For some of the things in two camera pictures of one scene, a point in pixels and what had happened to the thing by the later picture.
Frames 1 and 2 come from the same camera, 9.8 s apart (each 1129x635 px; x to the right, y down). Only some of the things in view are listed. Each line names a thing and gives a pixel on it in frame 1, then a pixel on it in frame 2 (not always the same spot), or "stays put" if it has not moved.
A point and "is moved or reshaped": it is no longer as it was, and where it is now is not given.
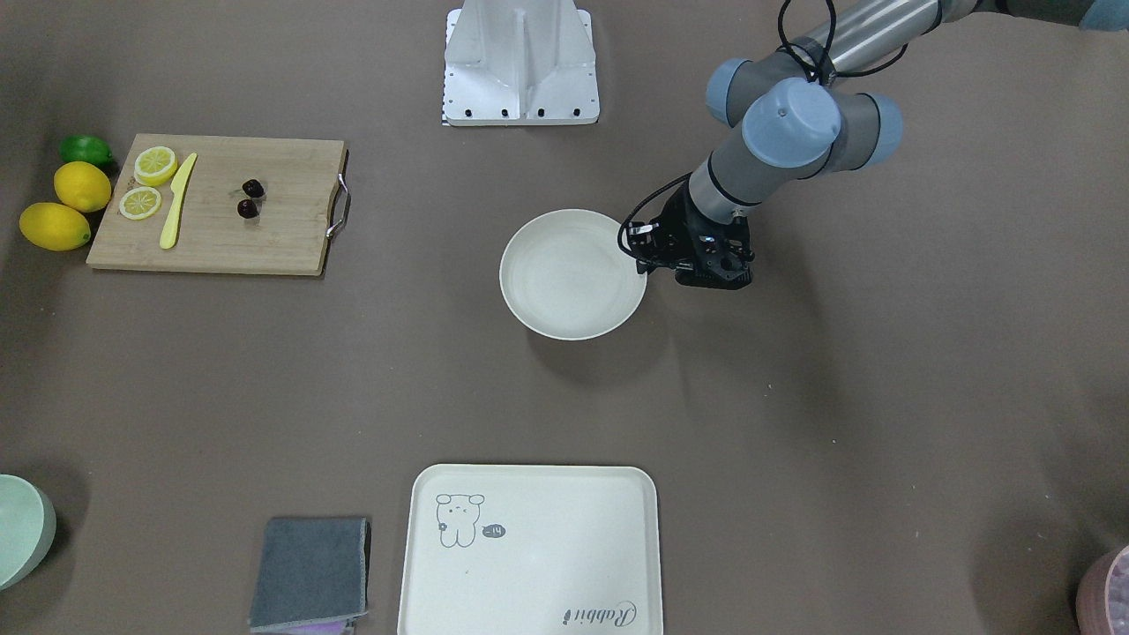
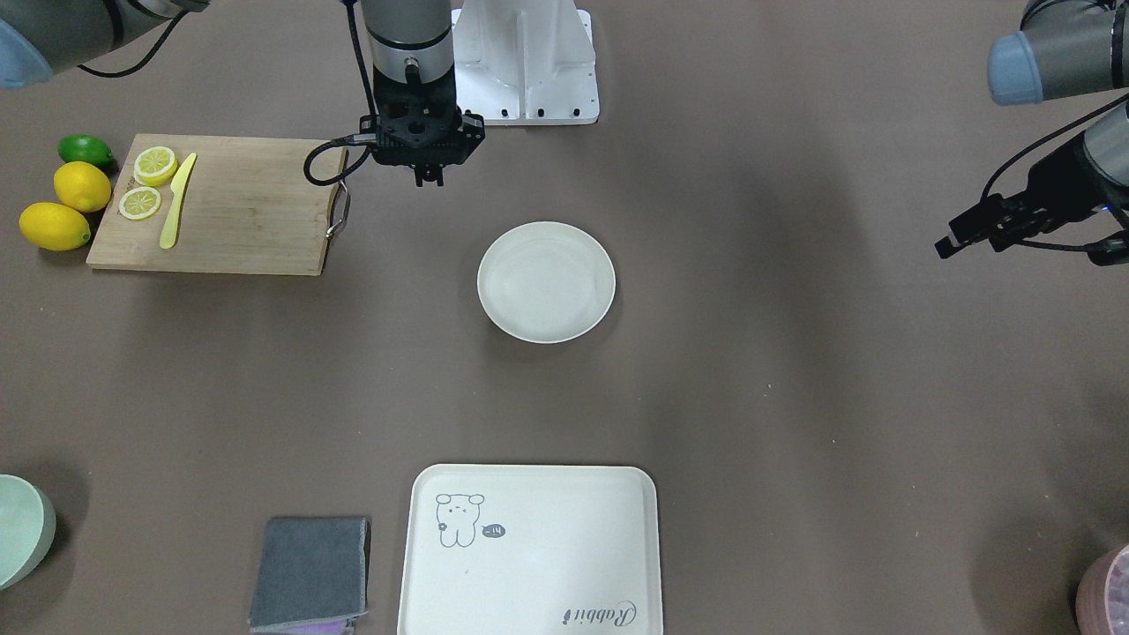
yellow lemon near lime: (82, 186) stays put
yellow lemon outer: (54, 227) stays put
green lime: (85, 148) stays put
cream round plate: (565, 274) is moved or reshaped
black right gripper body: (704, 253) to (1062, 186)
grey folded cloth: (311, 569) stays put
